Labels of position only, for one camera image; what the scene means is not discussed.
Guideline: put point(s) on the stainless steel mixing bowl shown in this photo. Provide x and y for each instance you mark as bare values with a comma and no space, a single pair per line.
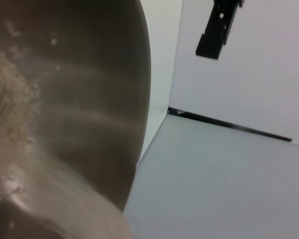
89,74

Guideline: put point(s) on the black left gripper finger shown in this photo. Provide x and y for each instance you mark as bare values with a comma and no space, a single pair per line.
211,37

